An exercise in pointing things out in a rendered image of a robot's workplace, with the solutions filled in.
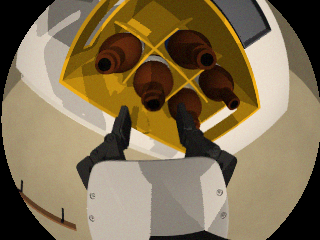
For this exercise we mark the yellow crate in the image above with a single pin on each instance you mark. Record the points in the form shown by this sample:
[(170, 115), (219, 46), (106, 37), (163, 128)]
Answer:
[(154, 19)]

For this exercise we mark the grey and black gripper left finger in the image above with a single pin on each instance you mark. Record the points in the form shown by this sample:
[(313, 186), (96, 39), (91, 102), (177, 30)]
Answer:
[(112, 148)]

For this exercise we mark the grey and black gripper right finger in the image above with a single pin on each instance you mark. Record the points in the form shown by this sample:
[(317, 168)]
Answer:
[(197, 145)]

